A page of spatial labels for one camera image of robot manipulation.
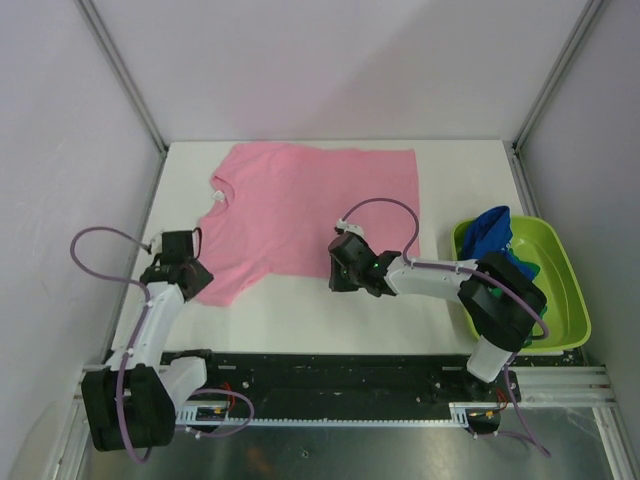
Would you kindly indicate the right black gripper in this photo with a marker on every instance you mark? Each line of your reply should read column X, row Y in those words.
column 337, row 283

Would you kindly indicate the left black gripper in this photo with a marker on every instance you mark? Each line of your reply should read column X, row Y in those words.
column 204, row 278

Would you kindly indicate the pink t shirt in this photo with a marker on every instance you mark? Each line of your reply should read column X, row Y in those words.
column 281, row 204

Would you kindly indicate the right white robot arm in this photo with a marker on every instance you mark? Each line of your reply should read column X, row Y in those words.
column 504, row 305

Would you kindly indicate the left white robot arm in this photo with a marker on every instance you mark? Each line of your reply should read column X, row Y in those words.
column 131, row 400

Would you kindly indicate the blue t shirt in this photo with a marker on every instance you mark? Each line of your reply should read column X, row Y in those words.
column 490, row 232

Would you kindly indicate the green t shirt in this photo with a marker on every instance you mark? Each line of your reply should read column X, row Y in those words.
column 532, row 272

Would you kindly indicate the lime green plastic basin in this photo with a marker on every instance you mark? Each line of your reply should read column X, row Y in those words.
column 567, row 318

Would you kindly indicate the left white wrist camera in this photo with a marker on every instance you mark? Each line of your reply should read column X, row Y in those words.
column 154, row 245

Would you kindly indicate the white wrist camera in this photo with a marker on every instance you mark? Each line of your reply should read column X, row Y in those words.
column 154, row 245
column 342, row 226

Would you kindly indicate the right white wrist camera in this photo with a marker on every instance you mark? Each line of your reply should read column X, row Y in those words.
column 342, row 226

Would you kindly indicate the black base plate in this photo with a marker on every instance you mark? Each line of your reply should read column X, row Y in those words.
column 318, row 382

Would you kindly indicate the left aluminium frame post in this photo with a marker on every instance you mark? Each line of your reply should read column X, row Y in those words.
column 105, row 42

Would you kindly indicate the aluminium frame post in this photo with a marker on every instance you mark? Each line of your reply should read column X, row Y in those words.
column 105, row 42
column 585, row 23

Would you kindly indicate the right aluminium frame post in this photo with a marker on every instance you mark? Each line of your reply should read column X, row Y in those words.
column 585, row 23

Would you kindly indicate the grey slotted cable duct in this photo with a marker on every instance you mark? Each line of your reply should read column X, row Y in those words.
column 415, row 415

